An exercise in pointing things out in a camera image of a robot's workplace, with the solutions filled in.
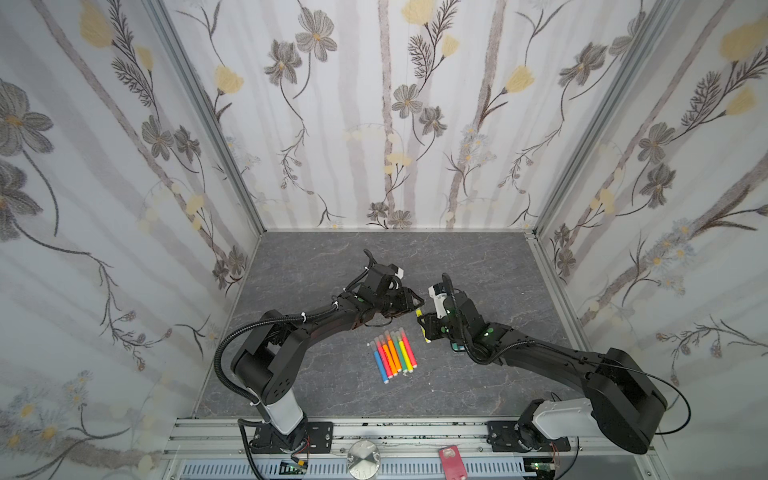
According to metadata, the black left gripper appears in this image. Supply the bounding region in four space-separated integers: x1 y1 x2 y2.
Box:
372 288 426 317

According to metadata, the yellow marker pen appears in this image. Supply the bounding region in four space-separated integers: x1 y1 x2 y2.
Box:
416 309 431 343

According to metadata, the pink marker pen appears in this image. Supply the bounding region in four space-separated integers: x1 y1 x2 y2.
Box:
399 328 418 371

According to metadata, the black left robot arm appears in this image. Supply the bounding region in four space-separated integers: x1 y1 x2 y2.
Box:
214 262 424 437

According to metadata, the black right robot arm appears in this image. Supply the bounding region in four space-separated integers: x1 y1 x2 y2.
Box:
417 293 667 455

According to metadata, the dark orange marker pen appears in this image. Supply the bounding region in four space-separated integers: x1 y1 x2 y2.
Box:
379 335 399 376

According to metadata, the lime green marker pen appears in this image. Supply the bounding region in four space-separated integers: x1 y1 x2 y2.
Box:
391 332 413 373

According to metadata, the light blue marker pen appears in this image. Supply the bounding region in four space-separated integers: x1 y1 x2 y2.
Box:
370 342 389 384

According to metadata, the red marker pen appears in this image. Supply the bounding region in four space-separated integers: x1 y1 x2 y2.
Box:
374 337 393 383

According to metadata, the pink rectangular tag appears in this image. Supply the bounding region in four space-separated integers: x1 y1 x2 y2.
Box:
439 446 468 480

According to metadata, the round silver metal knob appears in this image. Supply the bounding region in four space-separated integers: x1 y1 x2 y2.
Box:
347 439 381 480

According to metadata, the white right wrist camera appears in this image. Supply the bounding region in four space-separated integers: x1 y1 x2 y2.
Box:
428 283 448 319

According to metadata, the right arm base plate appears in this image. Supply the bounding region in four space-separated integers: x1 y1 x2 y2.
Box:
486 420 572 453

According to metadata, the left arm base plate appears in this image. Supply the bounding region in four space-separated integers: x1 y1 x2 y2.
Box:
247 422 334 454

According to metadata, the black corrugated cable conduit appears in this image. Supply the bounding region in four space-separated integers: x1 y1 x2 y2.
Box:
214 308 337 406

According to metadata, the white slotted cable duct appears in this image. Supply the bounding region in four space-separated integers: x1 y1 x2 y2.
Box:
177 457 536 479

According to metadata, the aluminium mounting rail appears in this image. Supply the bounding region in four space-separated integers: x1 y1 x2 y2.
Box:
162 417 670 479

